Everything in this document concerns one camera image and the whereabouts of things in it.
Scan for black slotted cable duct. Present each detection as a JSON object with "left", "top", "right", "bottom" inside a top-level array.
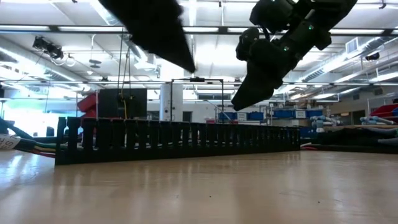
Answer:
[{"left": 54, "top": 116, "right": 302, "bottom": 166}]

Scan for black sleeve with white label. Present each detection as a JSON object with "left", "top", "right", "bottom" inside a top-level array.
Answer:
[{"left": 0, "top": 133, "right": 39, "bottom": 152}]

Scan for white building column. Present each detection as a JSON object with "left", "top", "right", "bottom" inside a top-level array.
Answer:
[{"left": 159, "top": 83, "right": 185, "bottom": 123}]

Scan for wooden workbench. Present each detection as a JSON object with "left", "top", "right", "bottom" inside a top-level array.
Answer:
[{"left": 323, "top": 124, "right": 398, "bottom": 131}]

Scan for long light bar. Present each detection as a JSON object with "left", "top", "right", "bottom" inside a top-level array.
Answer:
[{"left": 0, "top": 25, "right": 398, "bottom": 36}]

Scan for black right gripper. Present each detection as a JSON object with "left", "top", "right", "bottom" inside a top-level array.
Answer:
[{"left": 231, "top": 35, "right": 301, "bottom": 112}]

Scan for red bin shelving rack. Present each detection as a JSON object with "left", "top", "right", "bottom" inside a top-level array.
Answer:
[{"left": 76, "top": 92, "right": 100, "bottom": 119}]

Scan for blue storage bins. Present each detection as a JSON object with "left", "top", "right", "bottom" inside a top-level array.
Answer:
[{"left": 217, "top": 108, "right": 325, "bottom": 122}]

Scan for red storage bin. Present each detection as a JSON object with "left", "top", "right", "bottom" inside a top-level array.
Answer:
[{"left": 369, "top": 103, "right": 398, "bottom": 118}]

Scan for black display panel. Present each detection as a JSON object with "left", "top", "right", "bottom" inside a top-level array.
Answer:
[{"left": 98, "top": 88, "right": 148, "bottom": 119}]

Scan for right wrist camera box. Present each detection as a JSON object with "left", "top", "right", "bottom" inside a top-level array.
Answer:
[{"left": 235, "top": 27, "right": 261, "bottom": 62}]

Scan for black mounted camera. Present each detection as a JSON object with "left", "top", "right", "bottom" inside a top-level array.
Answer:
[{"left": 32, "top": 35, "right": 65, "bottom": 60}]

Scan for grey blue rolled tube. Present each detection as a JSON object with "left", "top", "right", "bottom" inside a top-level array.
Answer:
[
  {"left": 359, "top": 115, "right": 396, "bottom": 126},
  {"left": 309, "top": 114, "right": 340, "bottom": 129}
]

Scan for black aluminium table frame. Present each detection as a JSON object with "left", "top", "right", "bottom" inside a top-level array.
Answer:
[{"left": 30, "top": 135, "right": 58, "bottom": 144}]

